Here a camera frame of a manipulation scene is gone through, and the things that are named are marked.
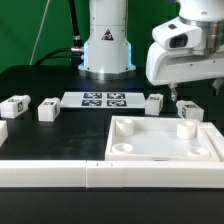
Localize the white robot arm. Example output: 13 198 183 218
79 0 224 97

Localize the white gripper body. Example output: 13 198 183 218
146 16 224 85

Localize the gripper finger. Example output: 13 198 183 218
212 77 224 91
168 84 178 102

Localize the black cable bundle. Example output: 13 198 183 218
34 0 85 66

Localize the white square tabletop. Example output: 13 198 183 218
105 116 221 162

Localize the white U-shaped obstacle fence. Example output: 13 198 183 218
0 123 224 188

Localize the thin white cable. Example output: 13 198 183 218
29 0 52 66

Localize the white plate with four tags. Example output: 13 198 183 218
61 92 145 109

